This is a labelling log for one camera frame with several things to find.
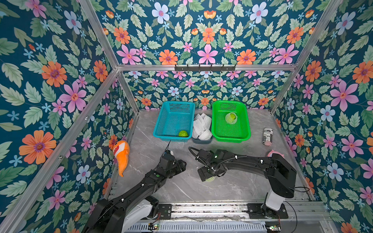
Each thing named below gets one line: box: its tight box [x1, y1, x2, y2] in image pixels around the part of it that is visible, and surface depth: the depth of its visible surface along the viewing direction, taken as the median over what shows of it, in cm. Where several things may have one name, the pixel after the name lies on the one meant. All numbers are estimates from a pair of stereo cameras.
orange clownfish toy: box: [112, 140, 131, 178], surface depth 89 cm
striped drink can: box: [262, 127, 274, 147], surface depth 103 cm
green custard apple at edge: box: [178, 130, 189, 137], surface depth 100 cm
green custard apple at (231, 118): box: [225, 113, 237, 125], surface depth 109 cm
